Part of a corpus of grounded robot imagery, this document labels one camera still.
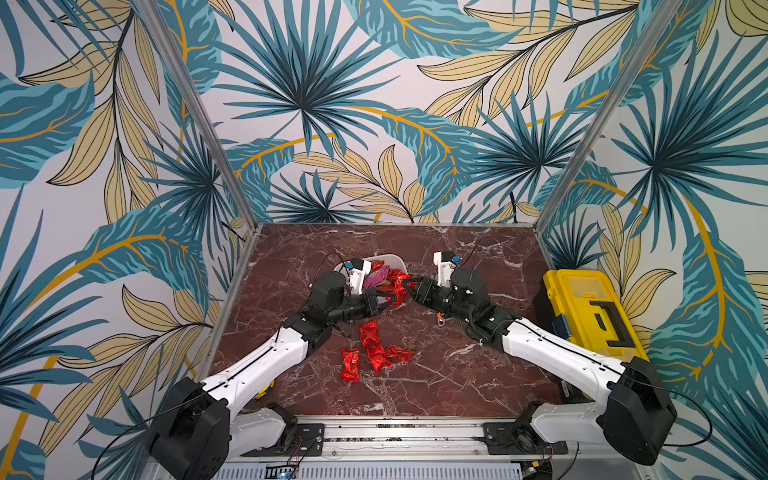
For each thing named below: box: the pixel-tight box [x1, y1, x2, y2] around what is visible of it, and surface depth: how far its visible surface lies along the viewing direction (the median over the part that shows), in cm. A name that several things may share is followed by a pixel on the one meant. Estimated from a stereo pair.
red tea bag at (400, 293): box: [386, 269, 418, 307], surface depth 77 cm
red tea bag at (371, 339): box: [359, 319, 385, 358], surface depth 90 cm
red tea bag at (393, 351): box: [385, 344, 416, 363], surface depth 87 cm
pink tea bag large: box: [364, 266, 391, 288], surface depth 102 cm
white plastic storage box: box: [333, 254, 409, 291], surface depth 102 cm
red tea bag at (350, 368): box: [340, 348, 361, 383], surface depth 85 cm
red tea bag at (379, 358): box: [367, 343, 392, 373], surface depth 86 cm
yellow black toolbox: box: [534, 269, 650, 364], surface depth 80 cm
